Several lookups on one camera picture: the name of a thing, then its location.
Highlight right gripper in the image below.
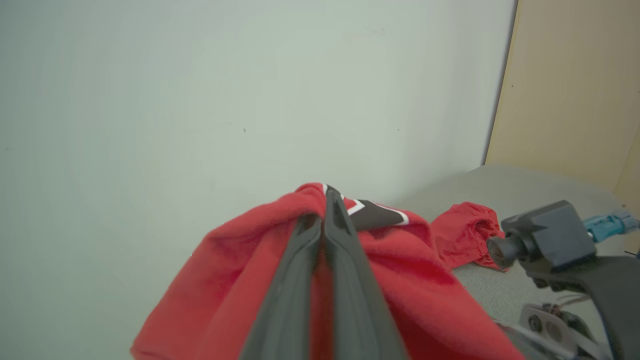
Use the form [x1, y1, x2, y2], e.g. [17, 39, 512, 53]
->
[517, 256, 640, 360]

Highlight beige wooden panel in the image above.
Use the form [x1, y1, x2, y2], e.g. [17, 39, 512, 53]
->
[483, 0, 640, 256]

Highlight small red garment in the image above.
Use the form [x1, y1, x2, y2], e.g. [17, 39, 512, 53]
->
[430, 201, 507, 271]

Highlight blue cable connector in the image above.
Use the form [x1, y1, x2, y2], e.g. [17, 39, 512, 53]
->
[583, 210, 640, 244]

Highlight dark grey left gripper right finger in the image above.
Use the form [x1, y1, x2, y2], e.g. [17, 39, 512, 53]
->
[322, 186, 410, 360]

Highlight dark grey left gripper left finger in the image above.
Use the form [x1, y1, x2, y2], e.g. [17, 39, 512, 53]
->
[239, 212, 324, 360]

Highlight red jersey with black print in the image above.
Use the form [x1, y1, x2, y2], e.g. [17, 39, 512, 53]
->
[130, 182, 526, 360]

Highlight dark grey wrist camera box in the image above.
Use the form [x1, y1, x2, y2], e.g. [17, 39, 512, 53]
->
[486, 200, 597, 274]

